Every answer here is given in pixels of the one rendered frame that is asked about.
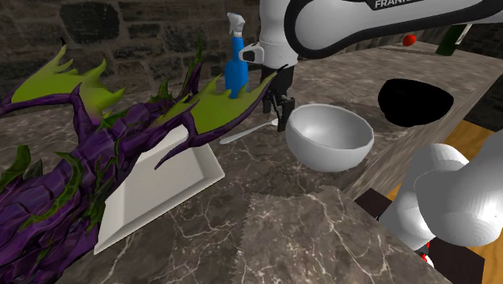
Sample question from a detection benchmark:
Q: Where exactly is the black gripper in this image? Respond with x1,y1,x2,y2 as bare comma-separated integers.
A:
260,65,296,133

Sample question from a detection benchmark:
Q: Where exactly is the silver spoon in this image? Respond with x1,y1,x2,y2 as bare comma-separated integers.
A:
218,118,281,146

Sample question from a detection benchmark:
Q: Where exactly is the blue spray bottle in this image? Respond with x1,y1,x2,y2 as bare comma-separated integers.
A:
224,11,250,100

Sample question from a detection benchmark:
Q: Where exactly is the white bowl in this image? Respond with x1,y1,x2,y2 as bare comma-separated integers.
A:
284,103,376,173

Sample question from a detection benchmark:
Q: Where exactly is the white square plate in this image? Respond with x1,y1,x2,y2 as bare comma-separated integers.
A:
93,124,227,256

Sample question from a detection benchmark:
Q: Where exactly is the dark green bottle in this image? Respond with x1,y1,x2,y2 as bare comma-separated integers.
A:
434,23,473,57

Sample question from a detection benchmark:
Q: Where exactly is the purple and green dragon figure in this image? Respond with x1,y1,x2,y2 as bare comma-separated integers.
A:
0,36,290,284

